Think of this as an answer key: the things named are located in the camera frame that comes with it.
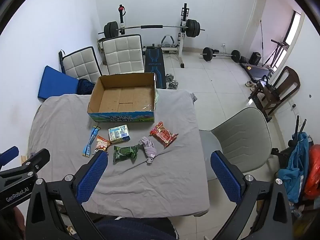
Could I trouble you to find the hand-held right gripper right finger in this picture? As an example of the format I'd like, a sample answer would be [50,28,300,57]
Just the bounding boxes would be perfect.
[210,150,293,240]

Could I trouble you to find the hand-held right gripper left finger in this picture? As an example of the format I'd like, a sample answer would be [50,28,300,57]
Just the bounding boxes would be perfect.
[25,150,108,240]

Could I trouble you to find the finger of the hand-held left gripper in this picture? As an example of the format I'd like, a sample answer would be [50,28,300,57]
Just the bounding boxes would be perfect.
[21,149,50,178]
[0,146,20,167]

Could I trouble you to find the blue snack packet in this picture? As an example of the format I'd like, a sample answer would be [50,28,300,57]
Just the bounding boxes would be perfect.
[82,126,101,158]

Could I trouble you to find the orange panda snack packet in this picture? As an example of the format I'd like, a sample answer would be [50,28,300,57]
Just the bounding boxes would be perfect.
[94,135,112,153]

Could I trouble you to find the green snack packet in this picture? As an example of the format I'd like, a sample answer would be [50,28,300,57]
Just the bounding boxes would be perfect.
[113,144,139,165]

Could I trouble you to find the small white blue carton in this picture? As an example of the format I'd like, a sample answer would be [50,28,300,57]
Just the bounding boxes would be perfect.
[108,124,131,143]

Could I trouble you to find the grey sock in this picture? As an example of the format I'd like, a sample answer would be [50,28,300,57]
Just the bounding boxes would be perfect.
[138,136,157,166]

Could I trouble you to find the red snack packet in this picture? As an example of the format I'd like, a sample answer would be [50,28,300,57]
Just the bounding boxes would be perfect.
[149,121,179,149]

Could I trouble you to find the cardboard box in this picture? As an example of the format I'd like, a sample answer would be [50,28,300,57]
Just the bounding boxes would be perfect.
[87,72,157,123]

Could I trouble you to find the grey green shell chair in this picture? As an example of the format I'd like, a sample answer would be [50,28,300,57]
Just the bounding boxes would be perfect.
[199,107,272,180]

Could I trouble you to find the grey table sheet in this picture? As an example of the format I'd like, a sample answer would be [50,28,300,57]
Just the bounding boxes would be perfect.
[27,89,210,218]

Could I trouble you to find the person's dark clothing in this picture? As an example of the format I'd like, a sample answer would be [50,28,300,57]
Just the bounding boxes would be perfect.
[94,217,180,240]

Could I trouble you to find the blue foam mat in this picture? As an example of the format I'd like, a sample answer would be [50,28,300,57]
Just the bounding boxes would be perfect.
[37,65,80,102]

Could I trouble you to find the black rods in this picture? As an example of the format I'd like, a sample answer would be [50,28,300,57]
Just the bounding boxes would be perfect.
[287,116,308,148]

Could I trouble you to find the orange bag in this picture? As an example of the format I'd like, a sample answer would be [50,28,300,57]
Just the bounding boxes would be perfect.
[304,144,320,200]

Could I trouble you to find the black blue pole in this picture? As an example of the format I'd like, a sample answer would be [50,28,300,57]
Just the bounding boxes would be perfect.
[58,50,66,74]

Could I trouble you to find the white padded chair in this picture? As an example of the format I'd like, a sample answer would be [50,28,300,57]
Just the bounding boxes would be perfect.
[60,46,102,84]
[102,34,146,75]

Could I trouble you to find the dark wooden chair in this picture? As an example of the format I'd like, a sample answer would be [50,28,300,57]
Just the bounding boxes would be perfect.
[249,66,301,123]

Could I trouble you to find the black speaker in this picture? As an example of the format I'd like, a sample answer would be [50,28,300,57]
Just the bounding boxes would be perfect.
[249,52,262,65]

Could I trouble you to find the short barbell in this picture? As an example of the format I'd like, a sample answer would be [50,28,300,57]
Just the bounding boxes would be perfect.
[201,47,242,63]

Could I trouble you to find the black blue weight bench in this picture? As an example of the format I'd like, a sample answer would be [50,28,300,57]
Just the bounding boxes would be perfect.
[144,46,167,89]

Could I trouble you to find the thin black pole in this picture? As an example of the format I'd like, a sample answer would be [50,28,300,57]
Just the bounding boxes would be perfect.
[259,19,265,64]

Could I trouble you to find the white squat rack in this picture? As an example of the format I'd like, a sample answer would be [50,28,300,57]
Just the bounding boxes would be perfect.
[117,3,190,68]

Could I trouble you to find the black tripod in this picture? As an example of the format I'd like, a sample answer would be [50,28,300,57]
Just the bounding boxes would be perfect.
[265,39,289,68]

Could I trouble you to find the long barbell with black plates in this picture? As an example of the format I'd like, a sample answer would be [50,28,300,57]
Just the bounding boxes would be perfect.
[98,19,206,39]

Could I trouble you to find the window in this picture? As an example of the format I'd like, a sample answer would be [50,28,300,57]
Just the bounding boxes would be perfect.
[285,10,304,58]

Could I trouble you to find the dark bag blue handle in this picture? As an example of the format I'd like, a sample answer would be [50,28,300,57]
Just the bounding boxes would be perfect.
[259,75,278,98]

